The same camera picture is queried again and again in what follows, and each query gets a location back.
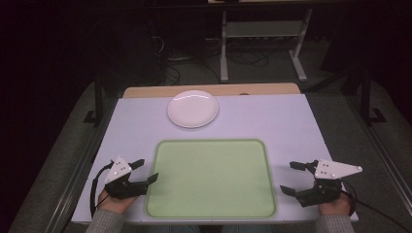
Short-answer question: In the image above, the person's right hand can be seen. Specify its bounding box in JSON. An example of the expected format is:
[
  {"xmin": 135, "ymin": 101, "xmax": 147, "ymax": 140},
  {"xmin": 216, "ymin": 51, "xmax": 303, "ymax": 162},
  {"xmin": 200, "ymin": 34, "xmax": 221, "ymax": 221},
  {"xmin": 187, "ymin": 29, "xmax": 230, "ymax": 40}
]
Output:
[{"xmin": 318, "ymin": 192, "xmax": 353, "ymax": 217}]

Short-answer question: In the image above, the green tray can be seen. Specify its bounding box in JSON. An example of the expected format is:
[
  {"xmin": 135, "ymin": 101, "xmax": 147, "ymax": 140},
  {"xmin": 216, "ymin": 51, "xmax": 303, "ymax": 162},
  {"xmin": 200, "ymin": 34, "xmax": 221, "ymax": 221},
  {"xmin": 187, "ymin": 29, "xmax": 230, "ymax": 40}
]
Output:
[{"xmin": 144, "ymin": 138, "xmax": 278, "ymax": 219}]

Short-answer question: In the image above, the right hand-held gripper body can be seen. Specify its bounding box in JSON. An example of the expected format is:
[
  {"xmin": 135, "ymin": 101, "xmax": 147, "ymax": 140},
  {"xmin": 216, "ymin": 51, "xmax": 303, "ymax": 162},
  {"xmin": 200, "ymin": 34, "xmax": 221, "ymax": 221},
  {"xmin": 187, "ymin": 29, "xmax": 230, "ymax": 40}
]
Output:
[{"xmin": 295, "ymin": 158, "xmax": 363, "ymax": 208}]

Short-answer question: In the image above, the white round plate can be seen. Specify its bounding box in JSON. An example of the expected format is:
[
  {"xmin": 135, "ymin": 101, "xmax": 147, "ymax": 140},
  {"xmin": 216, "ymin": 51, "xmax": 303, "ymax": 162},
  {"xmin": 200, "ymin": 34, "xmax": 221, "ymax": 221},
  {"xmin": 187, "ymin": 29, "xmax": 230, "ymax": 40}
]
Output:
[{"xmin": 166, "ymin": 89, "xmax": 220, "ymax": 129}]

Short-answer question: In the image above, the white metal desk frame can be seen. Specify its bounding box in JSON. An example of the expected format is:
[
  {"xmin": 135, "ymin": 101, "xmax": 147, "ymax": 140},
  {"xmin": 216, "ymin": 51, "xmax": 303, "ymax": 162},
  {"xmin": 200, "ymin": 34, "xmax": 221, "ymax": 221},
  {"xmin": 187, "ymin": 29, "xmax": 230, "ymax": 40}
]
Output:
[{"xmin": 219, "ymin": 8, "xmax": 314, "ymax": 83}]

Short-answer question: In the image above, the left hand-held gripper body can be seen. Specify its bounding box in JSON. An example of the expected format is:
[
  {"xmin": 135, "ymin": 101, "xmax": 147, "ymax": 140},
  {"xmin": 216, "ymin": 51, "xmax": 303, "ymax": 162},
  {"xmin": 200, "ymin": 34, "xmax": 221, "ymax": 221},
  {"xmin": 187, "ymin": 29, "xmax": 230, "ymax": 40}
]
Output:
[{"xmin": 103, "ymin": 155, "xmax": 149, "ymax": 200}]

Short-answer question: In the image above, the person's left hand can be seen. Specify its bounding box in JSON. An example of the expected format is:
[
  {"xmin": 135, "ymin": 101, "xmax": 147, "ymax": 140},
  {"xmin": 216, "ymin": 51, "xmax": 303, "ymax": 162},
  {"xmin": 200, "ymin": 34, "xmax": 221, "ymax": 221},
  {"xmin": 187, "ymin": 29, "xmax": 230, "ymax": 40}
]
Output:
[{"xmin": 97, "ymin": 188, "xmax": 139, "ymax": 215}]

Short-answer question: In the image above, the aluminium frame rail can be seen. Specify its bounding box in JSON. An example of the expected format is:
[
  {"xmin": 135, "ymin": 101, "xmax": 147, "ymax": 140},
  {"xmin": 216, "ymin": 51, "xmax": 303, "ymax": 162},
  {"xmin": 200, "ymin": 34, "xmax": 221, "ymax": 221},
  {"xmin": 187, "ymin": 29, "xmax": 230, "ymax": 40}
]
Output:
[
  {"xmin": 43, "ymin": 98, "xmax": 118, "ymax": 233},
  {"xmin": 346, "ymin": 95, "xmax": 412, "ymax": 207}
]

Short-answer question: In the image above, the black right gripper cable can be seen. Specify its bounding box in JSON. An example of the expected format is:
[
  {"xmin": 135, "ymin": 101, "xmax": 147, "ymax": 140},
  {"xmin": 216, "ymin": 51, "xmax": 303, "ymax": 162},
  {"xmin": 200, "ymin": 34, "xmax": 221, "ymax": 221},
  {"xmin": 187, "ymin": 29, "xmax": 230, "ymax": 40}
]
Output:
[{"xmin": 341, "ymin": 181, "xmax": 412, "ymax": 233}]

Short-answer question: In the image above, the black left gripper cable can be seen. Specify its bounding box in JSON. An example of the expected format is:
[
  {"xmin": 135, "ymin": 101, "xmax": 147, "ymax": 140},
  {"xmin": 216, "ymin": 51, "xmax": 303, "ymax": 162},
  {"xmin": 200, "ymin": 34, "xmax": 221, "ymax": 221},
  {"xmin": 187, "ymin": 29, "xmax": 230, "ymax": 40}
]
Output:
[{"xmin": 89, "ymin": 161, "xmax": 115, "ymax": 217}]

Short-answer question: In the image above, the black metal stand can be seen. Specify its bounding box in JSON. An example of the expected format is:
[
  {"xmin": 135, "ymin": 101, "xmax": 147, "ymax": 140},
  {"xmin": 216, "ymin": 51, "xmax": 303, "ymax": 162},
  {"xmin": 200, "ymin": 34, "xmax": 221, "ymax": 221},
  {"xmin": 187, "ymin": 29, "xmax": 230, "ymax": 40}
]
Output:
[
  {"xmin": 359, "ymin": 67, "xmax": 389, "ymax": 126},
  {"xmin": 83, "ymin": 71, "xmax": 107, "ymax": 126}
]

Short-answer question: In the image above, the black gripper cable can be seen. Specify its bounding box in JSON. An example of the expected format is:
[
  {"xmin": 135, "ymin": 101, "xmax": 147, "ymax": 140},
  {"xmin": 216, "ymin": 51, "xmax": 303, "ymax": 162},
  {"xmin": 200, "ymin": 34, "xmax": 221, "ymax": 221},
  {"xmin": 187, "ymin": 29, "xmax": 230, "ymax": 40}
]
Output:
[
  {"xmin": 341, "ymin": 181, "xmax": 412, "ymax": 233},
  {"xmin": 89, "ymin": 161, "xmax": 115, "ymax": 217}
]

